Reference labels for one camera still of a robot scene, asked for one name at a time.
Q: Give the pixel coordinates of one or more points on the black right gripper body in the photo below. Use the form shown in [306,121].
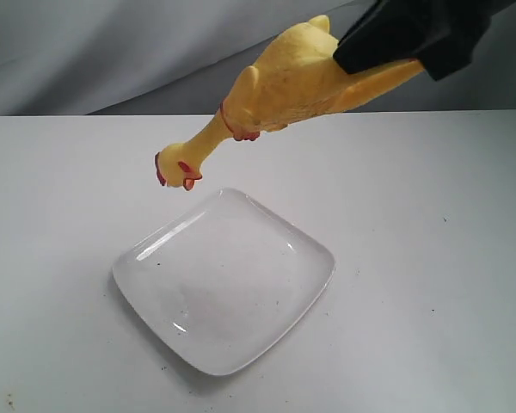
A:
[486,38]

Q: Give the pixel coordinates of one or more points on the white square ceramic plate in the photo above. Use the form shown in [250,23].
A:
[224,282]

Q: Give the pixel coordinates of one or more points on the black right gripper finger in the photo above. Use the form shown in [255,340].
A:
[388,31]

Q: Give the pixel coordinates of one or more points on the grey backdrop cloth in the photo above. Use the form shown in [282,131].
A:
[181,57]

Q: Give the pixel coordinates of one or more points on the yellow rubber chicken toy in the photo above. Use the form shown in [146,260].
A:
[295,78]

